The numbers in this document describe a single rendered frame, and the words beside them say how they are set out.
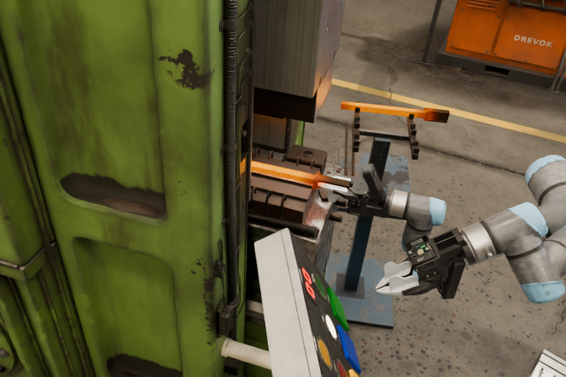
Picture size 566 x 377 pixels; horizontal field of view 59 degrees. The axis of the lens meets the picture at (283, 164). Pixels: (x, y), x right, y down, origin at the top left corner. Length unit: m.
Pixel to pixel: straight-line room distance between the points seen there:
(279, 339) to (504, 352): 1.76
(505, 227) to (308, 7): 0.59
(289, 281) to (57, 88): 0.63
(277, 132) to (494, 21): 3.37
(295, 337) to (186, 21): 0.56
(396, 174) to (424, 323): 0.75
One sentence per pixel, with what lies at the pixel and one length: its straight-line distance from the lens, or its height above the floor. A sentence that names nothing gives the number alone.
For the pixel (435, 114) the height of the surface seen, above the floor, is 0.94.
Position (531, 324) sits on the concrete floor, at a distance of 2.72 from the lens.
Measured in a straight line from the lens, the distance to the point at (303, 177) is 1.48.
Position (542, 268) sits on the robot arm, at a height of 1.20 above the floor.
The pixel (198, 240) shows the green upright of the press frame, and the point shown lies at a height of 1.11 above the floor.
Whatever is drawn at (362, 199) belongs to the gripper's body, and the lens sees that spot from 1.46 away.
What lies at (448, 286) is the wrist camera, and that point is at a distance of 1.16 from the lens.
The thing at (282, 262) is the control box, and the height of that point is 1.19.
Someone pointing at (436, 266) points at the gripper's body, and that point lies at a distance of 1.08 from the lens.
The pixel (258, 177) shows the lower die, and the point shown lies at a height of 0.99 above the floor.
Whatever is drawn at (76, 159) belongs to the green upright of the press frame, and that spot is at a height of 1.20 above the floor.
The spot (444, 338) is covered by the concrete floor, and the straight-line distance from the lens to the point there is 2.49.
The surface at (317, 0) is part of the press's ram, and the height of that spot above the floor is 1.59.
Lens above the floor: 1.92
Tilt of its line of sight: 36 degrees down
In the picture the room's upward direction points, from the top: 4 degrees clockwise
